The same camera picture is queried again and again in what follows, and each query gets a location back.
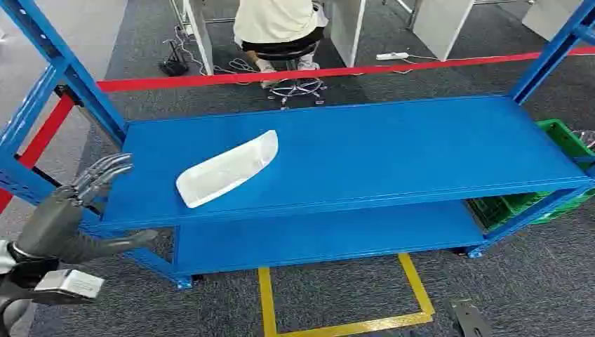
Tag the long red barrier tape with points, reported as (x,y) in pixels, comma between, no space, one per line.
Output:
(325,71)

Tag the seated person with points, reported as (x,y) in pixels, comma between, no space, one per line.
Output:
(274,21)

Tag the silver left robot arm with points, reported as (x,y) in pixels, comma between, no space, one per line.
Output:
(9,283)

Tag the white desk panel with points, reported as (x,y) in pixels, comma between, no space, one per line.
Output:
(200,32)
(551,14)
(441,25)
(346,28)

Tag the white power strip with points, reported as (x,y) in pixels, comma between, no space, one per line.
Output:
(391,56)

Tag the short red barrier tape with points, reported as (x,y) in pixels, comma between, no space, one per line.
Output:
(44,135)

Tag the black chrome stool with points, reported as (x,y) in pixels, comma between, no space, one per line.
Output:
(295,69)

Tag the white plastic mirror cover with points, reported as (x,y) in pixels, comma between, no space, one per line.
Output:
(223,174)

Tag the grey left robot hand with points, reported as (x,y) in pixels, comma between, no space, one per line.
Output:
(51,223)

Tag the black floor charger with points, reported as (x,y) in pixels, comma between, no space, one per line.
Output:
(174,65)

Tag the green plastic crate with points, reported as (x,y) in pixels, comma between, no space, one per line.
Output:
(560,137)

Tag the blue metal shelf rack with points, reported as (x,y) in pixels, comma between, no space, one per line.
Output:
(372,153)

